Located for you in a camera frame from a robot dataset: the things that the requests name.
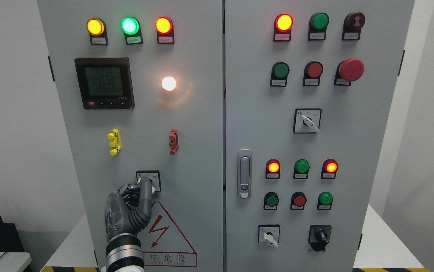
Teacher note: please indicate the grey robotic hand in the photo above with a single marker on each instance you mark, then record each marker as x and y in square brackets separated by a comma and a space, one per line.
[128, 210]

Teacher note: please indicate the door rotary selector switch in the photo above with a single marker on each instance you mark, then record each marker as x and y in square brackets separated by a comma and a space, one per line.
[154, 176]

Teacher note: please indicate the small clear bulb light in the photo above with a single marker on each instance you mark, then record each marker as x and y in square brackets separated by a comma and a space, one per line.
[169, 83]

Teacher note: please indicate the green lit indicator light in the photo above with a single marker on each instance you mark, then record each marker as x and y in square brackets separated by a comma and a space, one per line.
[132, 30]

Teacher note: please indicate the red electrical hazard warning sticker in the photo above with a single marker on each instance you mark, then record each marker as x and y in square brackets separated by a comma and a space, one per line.
[164, 244]

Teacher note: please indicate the yellow terminal clip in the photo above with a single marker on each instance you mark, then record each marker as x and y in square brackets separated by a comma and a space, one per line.
[114, 141]

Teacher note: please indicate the red terminal clip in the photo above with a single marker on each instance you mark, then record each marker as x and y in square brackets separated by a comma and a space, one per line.
[174, 141]

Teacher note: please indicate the left grey cabinet door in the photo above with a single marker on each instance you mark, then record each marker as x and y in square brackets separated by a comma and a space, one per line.
[192, 179]

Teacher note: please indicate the grey cabinet door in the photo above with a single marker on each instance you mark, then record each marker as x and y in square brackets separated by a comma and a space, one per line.
[192, 179]
[261, 118]

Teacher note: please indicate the white side table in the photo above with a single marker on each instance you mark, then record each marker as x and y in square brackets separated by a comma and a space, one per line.
[14, 261]

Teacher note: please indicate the black digital power meter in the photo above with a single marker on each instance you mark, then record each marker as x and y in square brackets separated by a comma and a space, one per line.
[105, 83]

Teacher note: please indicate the green push button lower left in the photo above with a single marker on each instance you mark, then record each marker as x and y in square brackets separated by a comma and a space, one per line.
[271, 201]

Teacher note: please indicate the green push button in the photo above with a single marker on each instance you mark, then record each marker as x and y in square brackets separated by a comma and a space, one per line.
[279, 74]
[325, 200]
[271, 201]

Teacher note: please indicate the red lit indicator lower left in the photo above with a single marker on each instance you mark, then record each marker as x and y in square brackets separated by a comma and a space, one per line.
[272, 169]

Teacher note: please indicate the red lit indicator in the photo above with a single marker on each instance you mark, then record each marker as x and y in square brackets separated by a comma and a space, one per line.
[283, 28]
[329, 169]
[272, 169]

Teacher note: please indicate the red push button lower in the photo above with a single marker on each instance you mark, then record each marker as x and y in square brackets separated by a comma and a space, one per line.
[298, 201]

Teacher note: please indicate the red push button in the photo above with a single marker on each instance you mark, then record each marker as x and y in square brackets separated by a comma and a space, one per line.
[312, 74]
[298, 201]

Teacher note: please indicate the green indicator lower middle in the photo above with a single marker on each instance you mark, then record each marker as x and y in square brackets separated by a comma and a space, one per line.
[301, 169]

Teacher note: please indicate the yellow indicator light top left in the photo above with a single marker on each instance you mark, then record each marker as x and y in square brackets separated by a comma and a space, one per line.
[97, 31]

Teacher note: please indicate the red lit indicator left door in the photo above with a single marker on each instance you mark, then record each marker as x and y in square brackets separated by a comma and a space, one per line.
[164, 30]

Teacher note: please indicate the green push button lower right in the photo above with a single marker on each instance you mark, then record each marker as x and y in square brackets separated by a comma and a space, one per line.
[325, 200]

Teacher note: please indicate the red lit indicator lower right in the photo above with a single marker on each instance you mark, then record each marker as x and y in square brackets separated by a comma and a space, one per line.
[329, 169]

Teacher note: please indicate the green push button upper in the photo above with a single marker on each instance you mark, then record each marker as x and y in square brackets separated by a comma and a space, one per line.
[279, 74]

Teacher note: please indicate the right grey cabinet door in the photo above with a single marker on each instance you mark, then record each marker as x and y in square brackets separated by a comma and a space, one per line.
[261, 118]

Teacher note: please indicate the red push button upper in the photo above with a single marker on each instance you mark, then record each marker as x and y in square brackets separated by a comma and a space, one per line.
[312, 74]

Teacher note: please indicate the red lit indicator top right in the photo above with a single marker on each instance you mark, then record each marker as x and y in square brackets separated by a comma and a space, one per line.
[283, 28]

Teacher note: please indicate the red emergency stop mushroom button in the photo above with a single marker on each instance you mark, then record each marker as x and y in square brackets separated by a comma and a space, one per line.
[348, 71]

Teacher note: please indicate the green indicator top right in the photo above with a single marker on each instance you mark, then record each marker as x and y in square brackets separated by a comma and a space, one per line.
[318, 23]

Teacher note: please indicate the dark red buzzer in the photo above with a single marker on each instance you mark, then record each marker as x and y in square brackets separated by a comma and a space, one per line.
[352, 25]

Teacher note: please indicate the silver door latch handle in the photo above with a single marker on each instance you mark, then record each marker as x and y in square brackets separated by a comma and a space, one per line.
[244, 168]

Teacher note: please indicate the lower white rotary selector switch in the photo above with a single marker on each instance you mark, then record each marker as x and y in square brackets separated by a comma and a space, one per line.
[269, 234]

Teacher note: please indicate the black key selector switch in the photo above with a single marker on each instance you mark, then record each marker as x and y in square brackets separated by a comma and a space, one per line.
[319, 236]

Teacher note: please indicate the upper right rotary selector switch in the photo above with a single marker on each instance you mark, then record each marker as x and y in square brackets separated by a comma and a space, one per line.
[307, 120]

